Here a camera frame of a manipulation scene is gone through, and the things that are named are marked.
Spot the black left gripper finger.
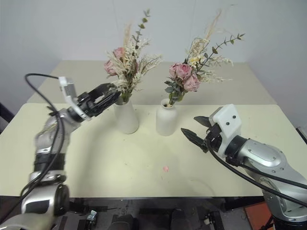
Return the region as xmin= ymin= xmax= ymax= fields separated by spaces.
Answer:
xmin=94 ymin=91 xmax=121 ymax=113
xmin=89 ymin=82 xmax=117 ymax=99

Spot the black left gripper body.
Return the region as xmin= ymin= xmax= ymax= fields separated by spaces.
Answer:
xmin=76 ymin=92 xmax=102 ymax=117

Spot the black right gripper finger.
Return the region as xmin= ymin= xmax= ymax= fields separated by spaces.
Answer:
xmin=180 ymin=127 xmax=207 ymax=152
xmin=193 ymin=116 xmax=213 ymax=128

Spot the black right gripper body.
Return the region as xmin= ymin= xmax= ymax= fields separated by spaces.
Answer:
xmin=201 ymin=123 xmax=225 ymax=154

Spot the dried bouquet with two roses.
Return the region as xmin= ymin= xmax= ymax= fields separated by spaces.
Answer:
xmin=103 ymin=8 xmax=164 ymax=104

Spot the tall tapered white vase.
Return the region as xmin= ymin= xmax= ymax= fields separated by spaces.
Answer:
xmin=113 ymin=98 xmax=140 ymax=135

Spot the short round white vase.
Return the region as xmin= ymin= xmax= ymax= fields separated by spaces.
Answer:
xmin=155 ymin=98 xmax=177 ymax=137

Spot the dried bouquet with three roses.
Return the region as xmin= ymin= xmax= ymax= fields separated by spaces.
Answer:
xmin=164 ymin=8 xmax=246 ymax=108

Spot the dark object beside table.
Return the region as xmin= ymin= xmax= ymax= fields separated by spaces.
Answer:
xmin=0 ymin=101 xmax=15 ymax=131

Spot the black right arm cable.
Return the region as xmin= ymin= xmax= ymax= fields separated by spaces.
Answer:
xmin=206 ymin=138 xmax=307 ymax=207

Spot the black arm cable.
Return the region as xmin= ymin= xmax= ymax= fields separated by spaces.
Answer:
xmin=206 ymin=138 xmax=307 ymax=207
xmin=20 ymin=72 xmax=71 ymax=200

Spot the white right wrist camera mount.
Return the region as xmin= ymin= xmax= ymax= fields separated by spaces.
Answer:
xmin=208 ymin=103 xmax=242 ymax=158

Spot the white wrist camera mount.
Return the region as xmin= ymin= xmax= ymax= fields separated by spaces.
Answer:
xmin=58 ymin=76 xmax=92 ymax=120
xmin=208 ymin=103 xmax=242 ymax=158

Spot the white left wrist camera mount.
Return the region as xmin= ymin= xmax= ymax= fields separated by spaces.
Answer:
xmin=58 ymin=76 xmax=92 ymax=120

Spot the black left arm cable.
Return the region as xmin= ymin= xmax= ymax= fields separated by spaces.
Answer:
xmin=20 ymin=72 xmax=71 ymax=200

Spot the black table frame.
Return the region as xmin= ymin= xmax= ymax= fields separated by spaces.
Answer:
xmin=68 ymin=196 xmax=265 ymax=212

